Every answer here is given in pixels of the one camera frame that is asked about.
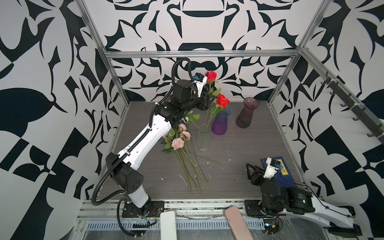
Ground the bunch of artificial flowers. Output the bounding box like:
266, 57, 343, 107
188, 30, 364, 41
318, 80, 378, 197
161, 124, 211, 193

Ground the small circuit board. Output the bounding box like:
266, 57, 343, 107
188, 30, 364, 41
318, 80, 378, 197
263, 217, 283, 236

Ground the small red artificial rose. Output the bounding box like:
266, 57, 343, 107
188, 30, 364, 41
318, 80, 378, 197
205, 71, 221, 132

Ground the blue book yellow label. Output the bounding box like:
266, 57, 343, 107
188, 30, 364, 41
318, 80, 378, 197
261, 157, 297, 188

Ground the white phone-like device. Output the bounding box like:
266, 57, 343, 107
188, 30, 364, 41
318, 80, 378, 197
160, 211, 178, 240

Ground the clear glass vase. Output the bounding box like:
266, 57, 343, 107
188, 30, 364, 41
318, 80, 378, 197
198, 124, 210, 151

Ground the dark maroon glass vase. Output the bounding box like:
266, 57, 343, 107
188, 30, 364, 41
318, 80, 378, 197
236, 98, 260, 129

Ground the purple blue glass vase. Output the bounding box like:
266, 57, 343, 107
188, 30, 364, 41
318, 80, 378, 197
211, 106, 232, 136

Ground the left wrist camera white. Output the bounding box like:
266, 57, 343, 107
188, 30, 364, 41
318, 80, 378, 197
193, 73, 208, 98

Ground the grey hook rack rail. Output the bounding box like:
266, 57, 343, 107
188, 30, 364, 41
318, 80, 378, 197
320, 71, 384, 142

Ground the pink phone-like device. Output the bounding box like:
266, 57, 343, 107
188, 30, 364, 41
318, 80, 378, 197
224, 206, 254, 240

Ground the orange artificial rose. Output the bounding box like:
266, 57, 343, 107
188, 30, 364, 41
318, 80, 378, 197
185, 111, 203, 133

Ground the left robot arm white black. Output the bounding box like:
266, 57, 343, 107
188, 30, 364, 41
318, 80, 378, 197
91, 58, 213, 220

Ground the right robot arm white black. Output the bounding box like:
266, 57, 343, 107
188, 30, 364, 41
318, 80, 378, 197
245, 159, 362, 238

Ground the large red artificial rose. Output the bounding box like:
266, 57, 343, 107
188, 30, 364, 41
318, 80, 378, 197
210, 94, 230, 127

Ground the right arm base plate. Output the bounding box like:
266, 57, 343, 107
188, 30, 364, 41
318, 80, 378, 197
244, 200, 269, 218

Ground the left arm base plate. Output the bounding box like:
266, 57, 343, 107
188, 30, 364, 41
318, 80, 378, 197
122, 200, 165, 218

